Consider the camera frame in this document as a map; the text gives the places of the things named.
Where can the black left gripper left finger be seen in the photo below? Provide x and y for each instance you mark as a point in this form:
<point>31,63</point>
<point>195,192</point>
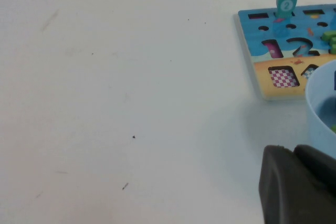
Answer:
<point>283,190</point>

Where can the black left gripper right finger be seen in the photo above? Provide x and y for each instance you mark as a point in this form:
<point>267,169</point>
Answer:
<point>320,166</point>

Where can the light blue plastic bowl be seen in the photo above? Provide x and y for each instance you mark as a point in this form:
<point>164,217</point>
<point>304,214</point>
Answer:
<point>317,129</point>

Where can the colourful wooden puzzle board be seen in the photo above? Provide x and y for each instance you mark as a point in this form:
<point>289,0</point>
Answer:
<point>260,56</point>

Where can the green number three piece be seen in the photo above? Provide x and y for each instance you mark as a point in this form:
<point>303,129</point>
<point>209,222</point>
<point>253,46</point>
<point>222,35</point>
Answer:
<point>331,39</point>

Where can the teal fish piece number two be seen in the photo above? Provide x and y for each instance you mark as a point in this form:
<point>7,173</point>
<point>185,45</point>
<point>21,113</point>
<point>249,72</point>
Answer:
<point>286,1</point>

